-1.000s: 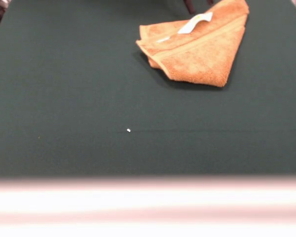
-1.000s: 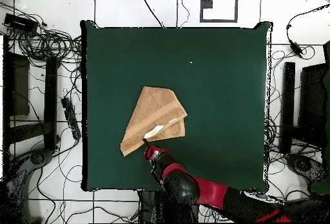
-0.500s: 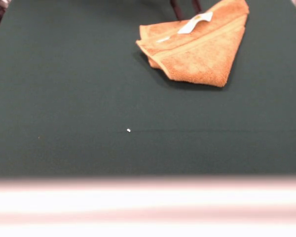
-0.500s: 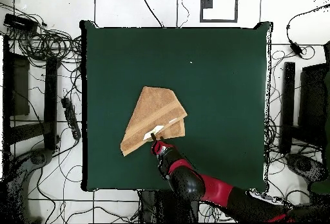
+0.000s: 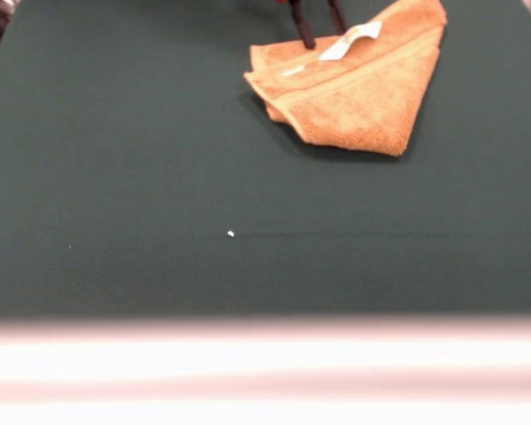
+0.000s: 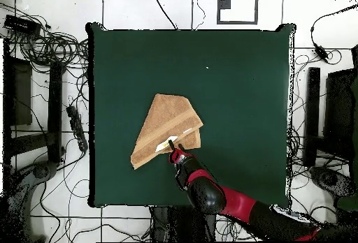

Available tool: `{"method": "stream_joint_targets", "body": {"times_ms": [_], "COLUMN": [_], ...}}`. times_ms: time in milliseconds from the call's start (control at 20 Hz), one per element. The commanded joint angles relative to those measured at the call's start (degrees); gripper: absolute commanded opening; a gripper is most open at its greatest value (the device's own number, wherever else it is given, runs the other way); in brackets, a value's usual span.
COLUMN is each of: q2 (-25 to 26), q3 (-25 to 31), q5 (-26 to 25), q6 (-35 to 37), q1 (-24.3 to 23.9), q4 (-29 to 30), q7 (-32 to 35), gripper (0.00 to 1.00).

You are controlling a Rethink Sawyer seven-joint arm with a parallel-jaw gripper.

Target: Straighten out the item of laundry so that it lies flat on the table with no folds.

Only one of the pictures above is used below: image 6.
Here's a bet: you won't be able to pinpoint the orange terry towel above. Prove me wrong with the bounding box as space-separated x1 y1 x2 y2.
130 93 204 170

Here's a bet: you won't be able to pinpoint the black box under table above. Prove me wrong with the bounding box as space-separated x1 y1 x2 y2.
149 205 217 243

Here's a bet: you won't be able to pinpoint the dark green table cloth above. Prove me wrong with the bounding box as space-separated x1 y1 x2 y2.
86 21 297 209

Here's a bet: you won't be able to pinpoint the black power strip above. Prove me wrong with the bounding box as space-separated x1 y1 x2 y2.
66 105 90 152

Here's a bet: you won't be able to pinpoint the black upright stand bar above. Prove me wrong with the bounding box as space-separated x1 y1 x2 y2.
303 66 322 168
46 61 64 163

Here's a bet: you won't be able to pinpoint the dark grey wheeled base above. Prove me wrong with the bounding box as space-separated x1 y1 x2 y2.
5 159 60 243
309 165 358 199

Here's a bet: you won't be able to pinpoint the black power brick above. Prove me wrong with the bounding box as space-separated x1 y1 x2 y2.
3 14 43 36

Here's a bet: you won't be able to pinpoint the tangled black cables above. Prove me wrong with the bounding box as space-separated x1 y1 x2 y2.
0 2 90 72
287 50 343 179

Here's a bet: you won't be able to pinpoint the thin black floor cable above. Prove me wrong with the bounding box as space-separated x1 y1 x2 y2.
194 0 207 31

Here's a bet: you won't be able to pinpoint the grey square floor frame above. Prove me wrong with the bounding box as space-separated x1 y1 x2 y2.
216 0 259 25

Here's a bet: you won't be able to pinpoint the black stand frame panel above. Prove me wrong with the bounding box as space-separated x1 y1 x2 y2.
323 68 358 161
1 38 34 159

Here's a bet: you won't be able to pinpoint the black adapter with cable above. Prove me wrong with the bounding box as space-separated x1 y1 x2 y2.
310 3 358 63

